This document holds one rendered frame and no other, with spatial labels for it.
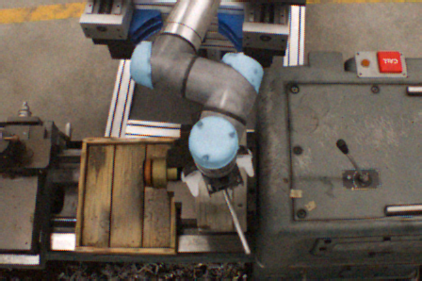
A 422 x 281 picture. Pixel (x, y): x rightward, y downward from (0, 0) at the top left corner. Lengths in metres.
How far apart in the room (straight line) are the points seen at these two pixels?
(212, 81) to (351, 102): 0.57
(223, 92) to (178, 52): 0.11
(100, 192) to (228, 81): 0.91
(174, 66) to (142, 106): 1.66
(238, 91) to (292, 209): 0.46
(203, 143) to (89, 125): 2.00
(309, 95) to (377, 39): 1.70
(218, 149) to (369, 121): 0.62
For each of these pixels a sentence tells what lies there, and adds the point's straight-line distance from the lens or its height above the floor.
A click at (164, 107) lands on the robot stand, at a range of 2.59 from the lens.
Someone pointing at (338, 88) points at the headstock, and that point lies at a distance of 1.45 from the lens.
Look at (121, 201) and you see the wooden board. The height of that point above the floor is 0.89.
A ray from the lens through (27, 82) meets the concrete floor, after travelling 3.09.
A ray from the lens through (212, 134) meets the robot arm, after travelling 0.89.
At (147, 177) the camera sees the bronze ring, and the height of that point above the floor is 1.11.
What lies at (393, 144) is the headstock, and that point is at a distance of 1.41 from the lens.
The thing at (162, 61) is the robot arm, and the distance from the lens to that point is 0.96.
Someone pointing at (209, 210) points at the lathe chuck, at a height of 1.17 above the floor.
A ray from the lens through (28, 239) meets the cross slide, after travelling 1.69.
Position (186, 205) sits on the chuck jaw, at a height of 1.11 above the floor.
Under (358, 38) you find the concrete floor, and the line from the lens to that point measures 3.08.
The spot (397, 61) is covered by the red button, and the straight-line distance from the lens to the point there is 1.51.
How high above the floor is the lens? 2.51
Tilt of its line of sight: 67 degrees down
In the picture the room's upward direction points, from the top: 5 degrees counter-clockwise
